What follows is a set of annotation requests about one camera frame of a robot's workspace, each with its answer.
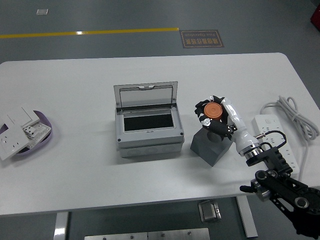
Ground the white wall socket panel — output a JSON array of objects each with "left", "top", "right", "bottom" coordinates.
[{"left": 0, "top": 123, "right": 30, "bottom": 161}]

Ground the metal base plate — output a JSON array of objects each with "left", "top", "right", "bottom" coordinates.
[{"left": 84, "top": 227, "right": 211, "bottom": 240}]

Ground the grey junction box with lid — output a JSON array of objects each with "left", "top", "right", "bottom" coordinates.
[{"left": 113, "top": 81, "right": 186, "bottom": 159}]

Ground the white power strip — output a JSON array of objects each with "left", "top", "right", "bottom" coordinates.
[{"left": 251, "top": 114, "right": 301, "bottom": 174}]

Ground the grey cube with round hole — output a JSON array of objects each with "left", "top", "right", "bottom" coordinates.
[{"left": 189, "top": 126, "right": 237, "bottom": 168}]

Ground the white table leg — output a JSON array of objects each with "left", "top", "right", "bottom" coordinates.
[
  {"left": 235, "top": 196, "right": 259, "bottom": 239},
  {"left": 53, "top": 211, "right": 70, "bottom": 240}
]

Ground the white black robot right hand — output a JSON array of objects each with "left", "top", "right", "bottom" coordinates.
[{"left": 194, "top": 94, "right": 261, "bottom": 157}]

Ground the brown floor sign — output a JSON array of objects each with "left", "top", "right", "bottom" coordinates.
[{"left": 179, "top": 29, "right": 225, "bottom": 49}]

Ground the purple tray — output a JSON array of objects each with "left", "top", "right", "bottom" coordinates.
[{"left": 0, "top": 110, "right": 55, "bottom": 159}]

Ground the white power cable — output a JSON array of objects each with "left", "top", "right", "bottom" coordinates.
[{"left": 259, "top": 95, "right": 320, "bottom": 181}]

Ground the yellow floor tape line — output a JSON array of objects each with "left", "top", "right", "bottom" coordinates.
[{"left": 0, "top": 26, "right": 180, "bottom": 40}]

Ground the small white socket module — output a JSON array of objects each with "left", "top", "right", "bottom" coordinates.
[{"left": 21, "top": 124, "right": 37, "bottom": 139}]

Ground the orange cylinder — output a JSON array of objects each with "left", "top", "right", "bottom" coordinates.
[{"left": 202, "top": 102, "right": 224, "bottom": 121}]

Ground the red object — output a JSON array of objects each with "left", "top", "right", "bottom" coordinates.
[{"left": 309, "top": 3, "right": 320, "bottom": 29}]

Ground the silver metal floor box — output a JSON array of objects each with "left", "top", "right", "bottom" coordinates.
[{"left": 198, "top": 199, "right": 223, "bottom": 223}]

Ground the white wall switch panel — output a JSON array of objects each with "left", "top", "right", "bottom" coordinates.
[{"left": 0, "top": 103, "right": 42, "bottom": 131}]

